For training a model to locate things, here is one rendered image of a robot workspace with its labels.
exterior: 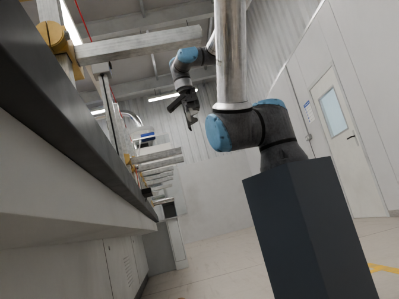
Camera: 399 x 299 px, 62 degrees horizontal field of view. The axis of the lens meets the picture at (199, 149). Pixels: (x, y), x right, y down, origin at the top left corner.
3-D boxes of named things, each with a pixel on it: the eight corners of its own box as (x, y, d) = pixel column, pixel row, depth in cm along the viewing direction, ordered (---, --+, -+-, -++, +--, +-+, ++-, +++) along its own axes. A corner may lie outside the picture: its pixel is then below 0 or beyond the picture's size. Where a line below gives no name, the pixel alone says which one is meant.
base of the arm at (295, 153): (284, 171, 143) (277, 149, 145) (319, 158, 128) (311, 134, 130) (251, 177, 133) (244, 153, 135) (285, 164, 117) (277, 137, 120)
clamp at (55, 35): (88, 79, 69) (84, 57, 70) (69, 43, 56) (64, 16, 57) (57, 84, 68) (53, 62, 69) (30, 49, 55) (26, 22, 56)
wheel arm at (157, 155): (182, 155, 166) (180, 147, 167) (182, 153, 162) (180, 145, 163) (93, 175, 159) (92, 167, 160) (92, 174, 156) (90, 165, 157)
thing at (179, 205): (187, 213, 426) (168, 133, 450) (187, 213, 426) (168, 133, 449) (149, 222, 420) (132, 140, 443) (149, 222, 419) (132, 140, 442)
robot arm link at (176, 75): (170, 54, 167) (166, 65, 176) (176, 77, 164) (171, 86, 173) (188, 54, 170) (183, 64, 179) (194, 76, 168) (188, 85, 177)
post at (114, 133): (130, 181, 131) (109, 78, 141) (129, 179, 126) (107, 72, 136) (119, 183, 131) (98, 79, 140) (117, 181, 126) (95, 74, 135)
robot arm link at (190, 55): (200, 41, 160) (192, 55, 171) (177, 42, 155) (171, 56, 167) (205, 59, 158) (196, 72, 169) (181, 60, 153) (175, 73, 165)
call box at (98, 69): (113, 80, 142) (109, 63, 144) (110, 72, 135) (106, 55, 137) (96, 83, 141) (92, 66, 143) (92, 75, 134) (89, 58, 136)
